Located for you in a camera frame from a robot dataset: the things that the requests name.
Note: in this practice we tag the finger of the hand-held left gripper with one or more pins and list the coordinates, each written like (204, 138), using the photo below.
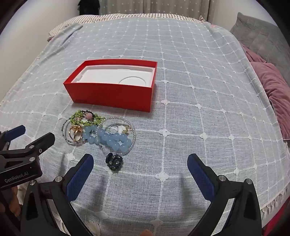
(44, 141)
(15, 132)

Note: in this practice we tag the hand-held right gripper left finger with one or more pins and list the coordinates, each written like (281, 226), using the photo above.
(79, 176)

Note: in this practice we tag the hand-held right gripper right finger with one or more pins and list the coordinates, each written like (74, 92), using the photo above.
(200, 174)

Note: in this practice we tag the gold rings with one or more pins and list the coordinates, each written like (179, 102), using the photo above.
(76, 132)

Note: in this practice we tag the red box with white insert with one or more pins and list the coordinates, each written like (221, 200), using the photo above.
(108, 95)

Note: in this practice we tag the small gold charm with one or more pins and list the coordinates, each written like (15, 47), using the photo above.
(126, 129)

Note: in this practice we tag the grey checked bedspread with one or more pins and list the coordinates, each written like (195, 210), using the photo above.
(192, 102)

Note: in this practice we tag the red bed sheet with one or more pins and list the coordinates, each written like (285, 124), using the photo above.
(278, 217)

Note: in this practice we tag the pink pillow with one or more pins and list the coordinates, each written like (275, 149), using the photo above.
(276, 90)

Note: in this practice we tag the striped bed sheet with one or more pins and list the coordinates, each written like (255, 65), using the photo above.
(68, 22)

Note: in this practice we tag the dark garment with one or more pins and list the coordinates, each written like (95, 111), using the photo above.
(88, 6)

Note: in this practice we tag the grey pillow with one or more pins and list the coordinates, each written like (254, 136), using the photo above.
(260, 34)

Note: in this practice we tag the grey dotted curtain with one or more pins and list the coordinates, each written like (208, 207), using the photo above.
(154, 6)

